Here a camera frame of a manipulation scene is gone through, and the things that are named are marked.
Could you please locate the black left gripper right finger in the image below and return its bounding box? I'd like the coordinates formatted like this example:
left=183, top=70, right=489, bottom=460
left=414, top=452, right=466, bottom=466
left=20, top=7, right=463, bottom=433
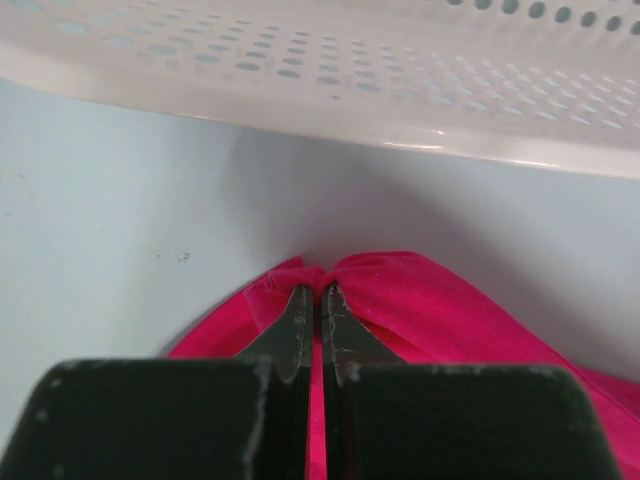
left=320, top=285, right=622, bottom=479

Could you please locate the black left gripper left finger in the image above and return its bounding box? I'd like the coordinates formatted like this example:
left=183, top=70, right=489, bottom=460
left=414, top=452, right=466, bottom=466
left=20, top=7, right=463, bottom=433
left=9, top=286, right=313, bottom=479

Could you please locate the magenta t shirt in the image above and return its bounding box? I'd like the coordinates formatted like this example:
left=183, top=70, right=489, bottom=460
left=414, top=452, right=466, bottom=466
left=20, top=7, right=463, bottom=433
left=168, top=251, right=639, bottom=479

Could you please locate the white perforated plastic basket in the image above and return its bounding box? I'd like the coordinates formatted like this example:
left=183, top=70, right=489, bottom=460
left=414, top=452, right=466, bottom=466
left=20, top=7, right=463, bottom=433
left=1, top=1, right=639, bottom=179

